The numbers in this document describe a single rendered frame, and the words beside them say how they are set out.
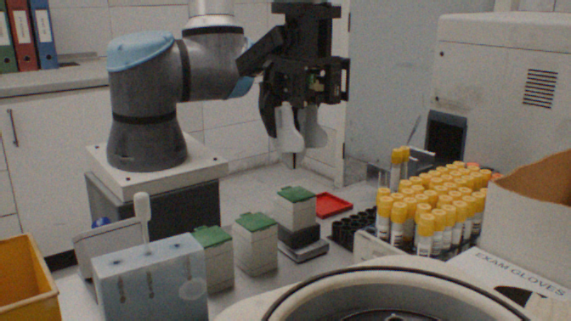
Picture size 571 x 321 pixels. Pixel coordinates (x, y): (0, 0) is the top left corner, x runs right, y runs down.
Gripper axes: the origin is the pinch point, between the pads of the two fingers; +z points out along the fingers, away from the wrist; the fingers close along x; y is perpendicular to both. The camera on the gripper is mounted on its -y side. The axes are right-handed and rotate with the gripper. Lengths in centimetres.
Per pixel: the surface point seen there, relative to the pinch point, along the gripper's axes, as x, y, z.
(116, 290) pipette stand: -26.8, 10.2, 4.3
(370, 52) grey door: 159, -144, 12
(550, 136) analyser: 38.3, 15.4, -0.3
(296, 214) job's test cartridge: -1.4, 3.4, 6.6
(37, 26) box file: 0, -191, -6
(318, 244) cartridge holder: 1.3, 4.9, 11.3
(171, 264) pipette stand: -21.5, 10.5, 3.3
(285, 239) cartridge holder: -2.4, 2.3, 10.5
